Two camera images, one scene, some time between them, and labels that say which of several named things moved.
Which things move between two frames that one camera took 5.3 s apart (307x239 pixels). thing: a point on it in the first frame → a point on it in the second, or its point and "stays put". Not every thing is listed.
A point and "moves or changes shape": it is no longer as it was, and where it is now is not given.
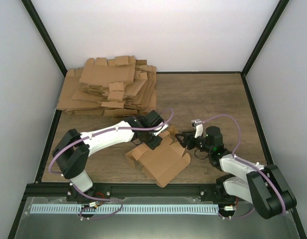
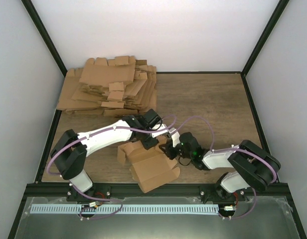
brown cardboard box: (161, 163) moves or changes shape
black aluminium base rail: (126, 190) stays put
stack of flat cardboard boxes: (123, 86) stays put
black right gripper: (187, 138) → (169, 154)
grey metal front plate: (247, 225) stays put
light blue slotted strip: (125, 209) stays put
